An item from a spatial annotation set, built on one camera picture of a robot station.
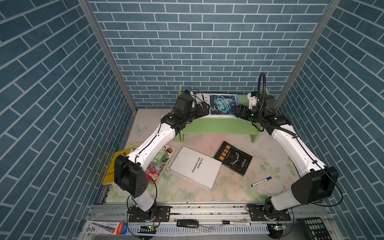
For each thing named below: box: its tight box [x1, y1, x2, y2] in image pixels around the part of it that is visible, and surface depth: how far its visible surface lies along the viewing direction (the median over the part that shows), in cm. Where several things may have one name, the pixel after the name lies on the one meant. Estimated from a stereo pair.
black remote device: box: [176, 219, 199, 228], surface depth 71 cm
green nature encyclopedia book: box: [145, 145, 176, 184], surface depth 90 cm
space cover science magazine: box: [196, 93, 240, 117], surface depth 88 cm
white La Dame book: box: [170, 146, 222, 189], surface depth 90 cm
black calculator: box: [297, 217, 333, 240], surface depth 70 cm
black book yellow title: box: [213, 141, 253, 177], surface depth 95 cm
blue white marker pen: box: [250, 176, 273, 187], surface depth 86 cm
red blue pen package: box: [81, 221, 128, 235], surface depth 71 cm
